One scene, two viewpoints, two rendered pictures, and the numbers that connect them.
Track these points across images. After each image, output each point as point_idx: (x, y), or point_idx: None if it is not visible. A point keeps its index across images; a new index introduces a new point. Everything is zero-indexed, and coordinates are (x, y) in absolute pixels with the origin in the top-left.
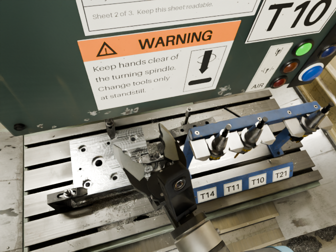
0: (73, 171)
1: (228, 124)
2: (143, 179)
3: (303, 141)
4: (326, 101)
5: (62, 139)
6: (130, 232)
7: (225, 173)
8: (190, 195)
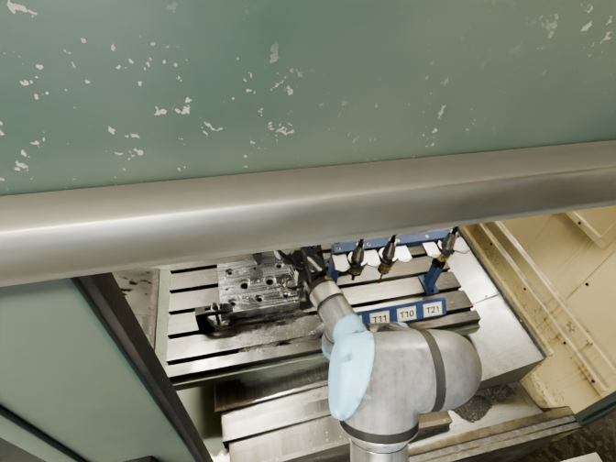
0: (219, 291)
1: (368, 243)
2: (290, 254)
3: (467, 286)
4: (487, 241)
5: (206, 269)
6: (271, 356)
7: (373, 307)
8: (321, 258)
